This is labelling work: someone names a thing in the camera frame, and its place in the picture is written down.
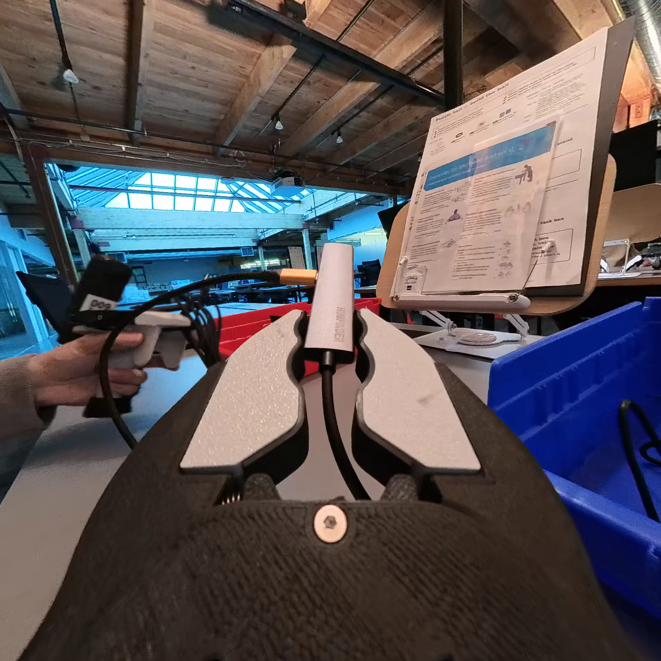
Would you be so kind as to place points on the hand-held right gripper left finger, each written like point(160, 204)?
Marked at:
point(242, 392)

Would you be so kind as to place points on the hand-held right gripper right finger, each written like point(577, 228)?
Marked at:
point(413, 403)

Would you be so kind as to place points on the person's left forearm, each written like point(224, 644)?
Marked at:
point(18, 408)

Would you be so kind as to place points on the grey USB hub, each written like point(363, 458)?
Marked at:
point(330, 299)

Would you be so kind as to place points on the silver air duct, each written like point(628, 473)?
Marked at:
point(648, 41)

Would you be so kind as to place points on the white instruction sheet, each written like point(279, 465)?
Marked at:
point(573, 129)

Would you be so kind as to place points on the blue plastic bin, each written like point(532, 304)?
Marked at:
point(568, 392)

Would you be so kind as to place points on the red plastic bin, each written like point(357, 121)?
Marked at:
point(248, 323)

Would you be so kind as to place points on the blue header leaflet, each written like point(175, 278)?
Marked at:
point(465, 227)

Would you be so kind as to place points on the ceiling projector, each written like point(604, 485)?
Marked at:
point(287, 186)

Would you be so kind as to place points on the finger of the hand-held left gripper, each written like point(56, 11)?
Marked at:
point(170, 351)
point(165, 317)

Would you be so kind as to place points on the wooden document stand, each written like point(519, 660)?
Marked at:
point(397, 248)

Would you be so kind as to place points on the person's left hand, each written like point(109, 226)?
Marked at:
point(67, 372)

